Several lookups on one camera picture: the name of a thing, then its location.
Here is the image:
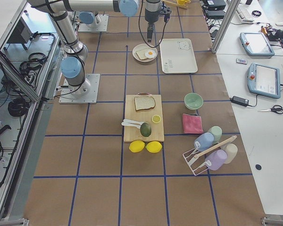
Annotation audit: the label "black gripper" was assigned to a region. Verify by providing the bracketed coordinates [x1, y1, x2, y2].
[145, 0, 161, 42]

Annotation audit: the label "bread slice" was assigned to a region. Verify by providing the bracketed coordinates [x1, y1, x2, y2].
[135, 48, 151, 60]
[134, 96, 156, 112]

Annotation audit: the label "cream round plate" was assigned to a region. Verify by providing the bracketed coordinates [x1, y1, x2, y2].
[132, 44, 158, 63]

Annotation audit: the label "bread slice on plate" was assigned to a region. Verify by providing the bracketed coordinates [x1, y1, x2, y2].
[135, 48, 151, 60]

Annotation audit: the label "fried egg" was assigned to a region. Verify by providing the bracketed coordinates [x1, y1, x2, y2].
[144, 49, 157, 59]

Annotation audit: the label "wooden dish rack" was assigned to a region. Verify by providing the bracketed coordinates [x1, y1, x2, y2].
[164, 0, 188, 9]

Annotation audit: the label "cream bear tray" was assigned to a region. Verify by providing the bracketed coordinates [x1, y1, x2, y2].
[159, 38, 198, 74]

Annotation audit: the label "yellow mug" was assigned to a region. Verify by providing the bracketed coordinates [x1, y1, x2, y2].
[177, 0, 191, 7]

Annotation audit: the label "green bowl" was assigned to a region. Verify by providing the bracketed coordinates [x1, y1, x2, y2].
[184, 93, 203, 110]

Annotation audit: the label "lemon half slice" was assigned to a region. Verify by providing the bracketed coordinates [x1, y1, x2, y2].
[151, 114, 161, 124]

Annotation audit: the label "white plastic spoon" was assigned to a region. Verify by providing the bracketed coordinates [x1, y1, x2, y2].
[121, 122, 141, 129]

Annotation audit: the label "avocado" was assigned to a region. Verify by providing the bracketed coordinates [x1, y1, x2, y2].
[140, 122, 152, 137]

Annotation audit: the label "pink cloth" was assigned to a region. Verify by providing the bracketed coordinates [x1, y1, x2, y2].
[183, 113, 203, 134]

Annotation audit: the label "far teach pendant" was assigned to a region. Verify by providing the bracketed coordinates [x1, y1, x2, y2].
[239, 32, 275, 58]

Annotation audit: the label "teach pendant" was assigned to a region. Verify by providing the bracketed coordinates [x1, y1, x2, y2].
[239, 32, 275, 58]
[247, 63, 281, 99]

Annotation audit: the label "wooden cutting board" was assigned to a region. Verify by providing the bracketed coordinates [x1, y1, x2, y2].
[124, 95, 165, 142]

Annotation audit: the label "black power adapter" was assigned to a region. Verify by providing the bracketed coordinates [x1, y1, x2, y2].
[230, 96, 249, 107]

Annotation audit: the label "right whole lemon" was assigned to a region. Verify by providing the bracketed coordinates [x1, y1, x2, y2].
[146, 141, 162, 153]

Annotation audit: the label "whole lemon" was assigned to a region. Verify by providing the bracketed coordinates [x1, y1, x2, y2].
[129, 140, 145, 153]
[146, 141, 162, 153]

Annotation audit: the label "left whole lemon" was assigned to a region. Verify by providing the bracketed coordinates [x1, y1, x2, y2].
[129, 140, 145, 153]

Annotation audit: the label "green mug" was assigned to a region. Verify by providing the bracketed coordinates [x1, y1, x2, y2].
[208, 126, 222, 144]

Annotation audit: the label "blue mug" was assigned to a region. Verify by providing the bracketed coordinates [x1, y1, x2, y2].
[194, 132, 214, 152]

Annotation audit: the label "near teach pendant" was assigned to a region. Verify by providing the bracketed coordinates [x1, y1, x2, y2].
[247, 63, 281, 99]

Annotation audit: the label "purple mug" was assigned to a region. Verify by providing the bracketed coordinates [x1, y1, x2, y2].
[205, 149, 227, 170]

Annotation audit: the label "cream mug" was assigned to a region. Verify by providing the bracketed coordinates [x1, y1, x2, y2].
[221, 143, 238, 164]

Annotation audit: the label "scissors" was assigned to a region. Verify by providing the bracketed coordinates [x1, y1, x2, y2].
[259, 105, 283, 114]

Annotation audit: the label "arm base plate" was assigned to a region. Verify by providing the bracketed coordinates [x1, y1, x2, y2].
[59, 73, 100, 104]
[78, 12, 109, 32]

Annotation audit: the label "white wire mug rack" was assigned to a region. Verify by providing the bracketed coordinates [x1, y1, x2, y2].
[183, 135, 237, 176]

